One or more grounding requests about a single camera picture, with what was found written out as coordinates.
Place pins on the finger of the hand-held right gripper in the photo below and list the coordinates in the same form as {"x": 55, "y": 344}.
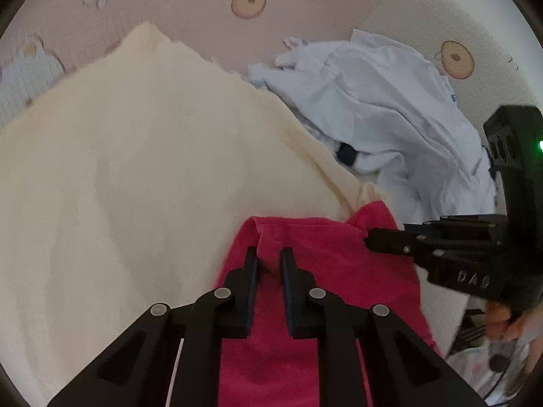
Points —
{"x": 394, "y": 243}
{"x": 462, "y": 231}

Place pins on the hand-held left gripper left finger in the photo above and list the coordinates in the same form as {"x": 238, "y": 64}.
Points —
{"x": 251, "y": 296}

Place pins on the person's right hand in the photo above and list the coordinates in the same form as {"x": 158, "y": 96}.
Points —
{"x": 498, "y": 322}

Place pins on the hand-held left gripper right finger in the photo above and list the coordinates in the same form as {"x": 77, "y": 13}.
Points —
{"x": 288, "y": 296}

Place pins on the white garment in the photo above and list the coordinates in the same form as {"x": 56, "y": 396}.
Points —
{"x": 382, "y": 106}

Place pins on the sofa with pink cat-print cover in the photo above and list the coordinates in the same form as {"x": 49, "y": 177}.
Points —
{"x": 191, "y": 21}

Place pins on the cream shirt with pink sleeves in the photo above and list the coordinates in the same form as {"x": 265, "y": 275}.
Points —
{"x": 127, "y": 178}

